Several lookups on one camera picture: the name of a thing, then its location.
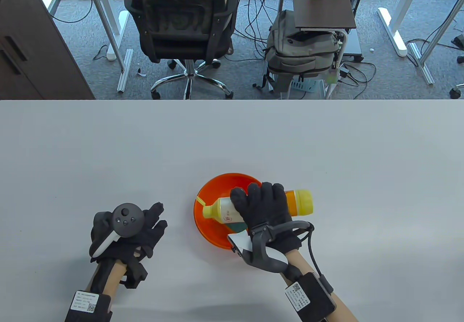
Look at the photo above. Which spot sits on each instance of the person's right hand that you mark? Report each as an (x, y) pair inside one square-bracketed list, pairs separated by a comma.
[(264, 206)]

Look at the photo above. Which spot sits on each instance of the person's left hand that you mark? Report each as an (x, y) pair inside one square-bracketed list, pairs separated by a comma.
[(154, 227)]

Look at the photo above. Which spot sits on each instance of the yellow orange dish soap bottle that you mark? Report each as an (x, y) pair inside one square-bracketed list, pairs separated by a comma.
[(299, 202)]

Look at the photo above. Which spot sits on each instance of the green and yellow sponge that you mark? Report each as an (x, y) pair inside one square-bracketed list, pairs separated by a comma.
[(235, 226)]

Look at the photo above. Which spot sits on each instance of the orange plastic bowl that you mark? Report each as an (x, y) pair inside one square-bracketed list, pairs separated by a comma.
[(206, 227)]

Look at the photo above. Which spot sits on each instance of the black right forearm sensor box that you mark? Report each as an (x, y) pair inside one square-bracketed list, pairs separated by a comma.
[(315, 300)]

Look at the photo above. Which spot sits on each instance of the person's left forearm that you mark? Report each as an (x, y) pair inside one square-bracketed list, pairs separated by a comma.
[(117, 275)]

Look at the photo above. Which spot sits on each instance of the black left forearm sensor box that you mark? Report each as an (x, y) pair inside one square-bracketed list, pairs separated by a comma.
[(90, 309)]

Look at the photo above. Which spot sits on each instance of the grey left hand controller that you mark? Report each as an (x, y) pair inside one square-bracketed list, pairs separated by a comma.
[(125, 218)]

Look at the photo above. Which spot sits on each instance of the grey hand controller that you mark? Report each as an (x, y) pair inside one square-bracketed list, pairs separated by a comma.
[(270, 260), (125, 218)]

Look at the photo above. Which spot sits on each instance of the grey right hand controller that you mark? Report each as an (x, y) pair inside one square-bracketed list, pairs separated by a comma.
[(270, 260)]

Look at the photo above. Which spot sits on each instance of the grey backpack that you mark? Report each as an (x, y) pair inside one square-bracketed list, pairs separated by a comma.
[(297, 53)]

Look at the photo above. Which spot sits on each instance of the black mesh office chair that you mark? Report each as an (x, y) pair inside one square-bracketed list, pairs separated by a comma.
[(174, 42)]

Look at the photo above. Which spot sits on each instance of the dark brown side table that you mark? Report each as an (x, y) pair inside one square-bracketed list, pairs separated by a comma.
[(322, 10)]

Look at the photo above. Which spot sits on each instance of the dark brown cabinet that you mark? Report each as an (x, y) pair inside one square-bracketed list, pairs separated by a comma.
[(29, 46)]

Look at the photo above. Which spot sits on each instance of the black chair caster base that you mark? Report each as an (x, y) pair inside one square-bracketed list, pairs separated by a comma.
[(457, 41)]

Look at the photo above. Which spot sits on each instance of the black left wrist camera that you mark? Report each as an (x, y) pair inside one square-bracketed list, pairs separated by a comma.
[(136, 275)]

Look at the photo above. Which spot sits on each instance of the aluminium rail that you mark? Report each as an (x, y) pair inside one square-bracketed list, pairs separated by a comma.
[(125, 71), (422, 64)]

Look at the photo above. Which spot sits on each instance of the white desk leg frame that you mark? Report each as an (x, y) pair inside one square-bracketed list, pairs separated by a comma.
[(115, 46), (393, 28)]

